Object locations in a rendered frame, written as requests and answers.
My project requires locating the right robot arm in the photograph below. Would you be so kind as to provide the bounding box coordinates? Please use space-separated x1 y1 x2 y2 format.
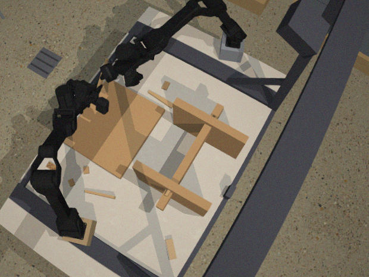
115 0 247 87

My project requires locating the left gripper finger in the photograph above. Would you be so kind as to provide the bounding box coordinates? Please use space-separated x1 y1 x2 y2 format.
90 83 98 94
92 85 102 98

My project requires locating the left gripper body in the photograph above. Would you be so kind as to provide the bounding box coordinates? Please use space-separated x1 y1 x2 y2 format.
66 79 109 114

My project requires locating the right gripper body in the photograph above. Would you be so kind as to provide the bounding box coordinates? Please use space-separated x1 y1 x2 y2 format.
100 60 137 83

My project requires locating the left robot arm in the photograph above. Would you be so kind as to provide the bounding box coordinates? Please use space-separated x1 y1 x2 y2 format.
30 79 92 240

